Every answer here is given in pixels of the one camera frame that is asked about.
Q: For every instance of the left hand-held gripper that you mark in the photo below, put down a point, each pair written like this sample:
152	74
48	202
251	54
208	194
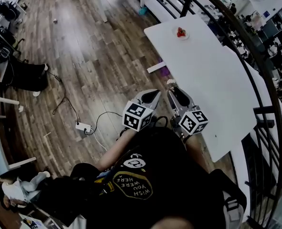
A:
137	118

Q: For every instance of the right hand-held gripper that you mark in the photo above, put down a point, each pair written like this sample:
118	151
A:
193	123

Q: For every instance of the white plate with strawberries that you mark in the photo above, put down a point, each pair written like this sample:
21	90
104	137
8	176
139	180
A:
187	35

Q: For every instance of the person's right forearm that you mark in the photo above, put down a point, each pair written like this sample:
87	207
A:
196	151

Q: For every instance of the person's left forearm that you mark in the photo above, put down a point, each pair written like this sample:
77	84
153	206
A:
117	149

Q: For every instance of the white paper scrap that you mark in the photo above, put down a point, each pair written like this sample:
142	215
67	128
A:
171	81

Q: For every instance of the white table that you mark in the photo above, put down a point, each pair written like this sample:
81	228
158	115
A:
202	80

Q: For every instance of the purple plastic bag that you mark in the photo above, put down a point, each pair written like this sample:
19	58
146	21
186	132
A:
165	71

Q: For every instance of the person's black printed shirt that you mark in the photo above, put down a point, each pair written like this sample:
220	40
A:
169	156

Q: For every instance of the white power strip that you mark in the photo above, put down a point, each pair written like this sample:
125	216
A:
83	127

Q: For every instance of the teal cloth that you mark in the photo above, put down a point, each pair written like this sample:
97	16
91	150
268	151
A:
143	11

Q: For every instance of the yellow and blue badge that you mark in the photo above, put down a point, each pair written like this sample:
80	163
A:
108	187

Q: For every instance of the small wooden stick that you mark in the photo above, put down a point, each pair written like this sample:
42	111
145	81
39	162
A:
47	134

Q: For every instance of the black office chair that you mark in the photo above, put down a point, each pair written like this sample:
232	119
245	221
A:
8	11
12	39

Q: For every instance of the black backpack green trim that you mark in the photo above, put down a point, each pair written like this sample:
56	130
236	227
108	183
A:
1	52

